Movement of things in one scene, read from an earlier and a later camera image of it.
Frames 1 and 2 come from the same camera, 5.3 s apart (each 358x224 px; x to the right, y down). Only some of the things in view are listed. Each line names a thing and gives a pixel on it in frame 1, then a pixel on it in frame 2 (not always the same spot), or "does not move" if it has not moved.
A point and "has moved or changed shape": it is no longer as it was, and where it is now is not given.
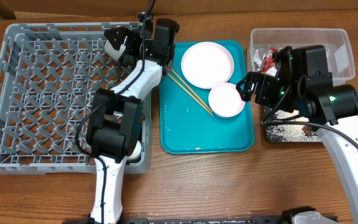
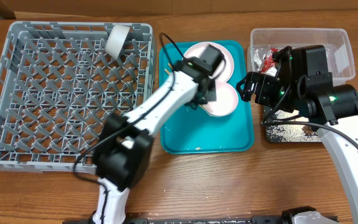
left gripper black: [126, 37] -> [212, 96]
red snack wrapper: [269, 61] does not move
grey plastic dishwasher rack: [47, 75] does not move
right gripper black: [258, 90] does not move
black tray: [292, 132] does not move
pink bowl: [225, 100] has moved or changed shape
